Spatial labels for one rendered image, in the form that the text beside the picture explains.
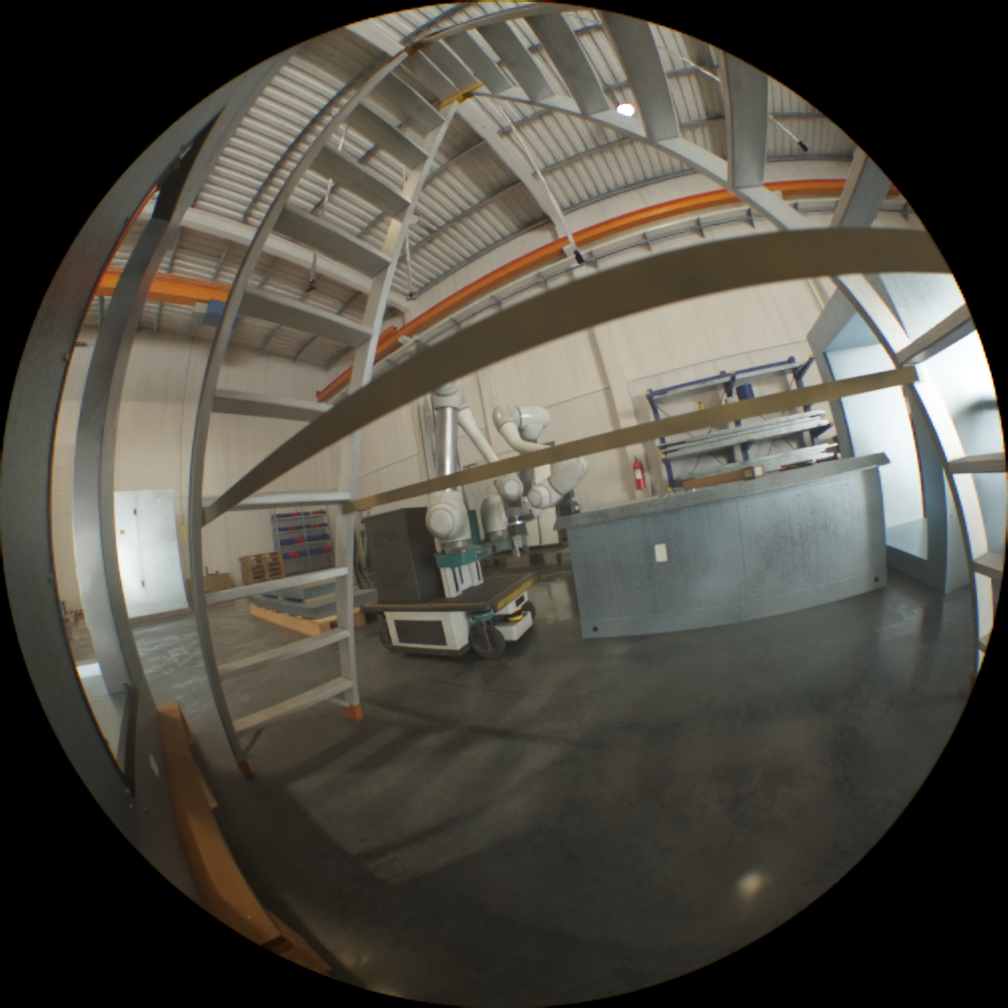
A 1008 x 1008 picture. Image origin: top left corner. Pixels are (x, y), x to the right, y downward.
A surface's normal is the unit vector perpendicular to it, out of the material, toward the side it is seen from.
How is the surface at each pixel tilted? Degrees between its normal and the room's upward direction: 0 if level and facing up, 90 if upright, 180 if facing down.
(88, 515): 90
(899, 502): 90
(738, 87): 180
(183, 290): 90
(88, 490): 90
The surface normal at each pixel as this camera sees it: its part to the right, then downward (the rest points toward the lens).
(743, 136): 0.18, 0.98
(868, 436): -0.52, 0.06
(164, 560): 0.83, -0.18
